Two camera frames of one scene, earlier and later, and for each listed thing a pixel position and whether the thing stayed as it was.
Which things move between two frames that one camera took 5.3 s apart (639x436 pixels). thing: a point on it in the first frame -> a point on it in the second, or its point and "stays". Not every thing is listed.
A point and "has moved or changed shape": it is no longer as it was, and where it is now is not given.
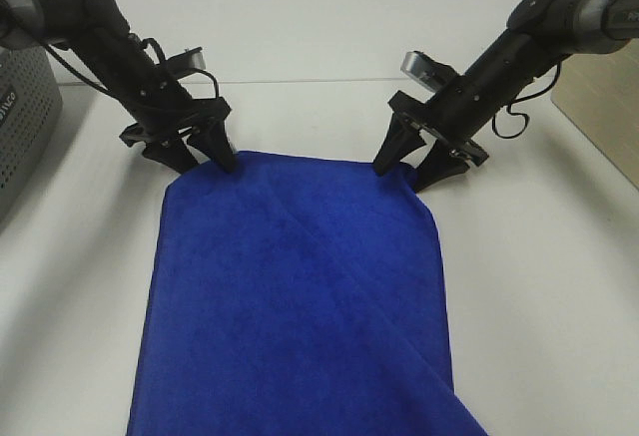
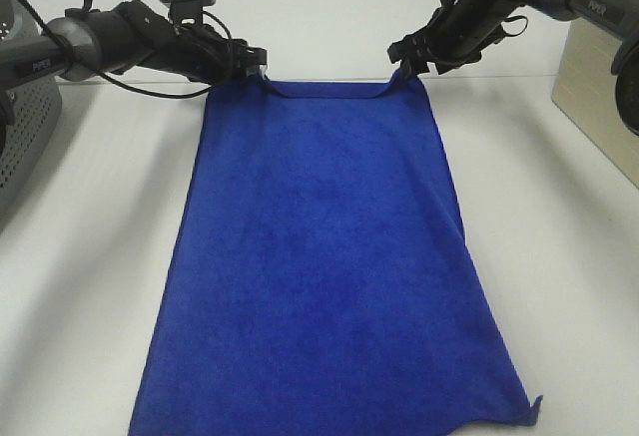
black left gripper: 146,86 -> 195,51
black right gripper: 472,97 -> 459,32
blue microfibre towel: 296,295 has moved or changed shape
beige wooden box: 599,93 stays
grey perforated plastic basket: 30,109 stays
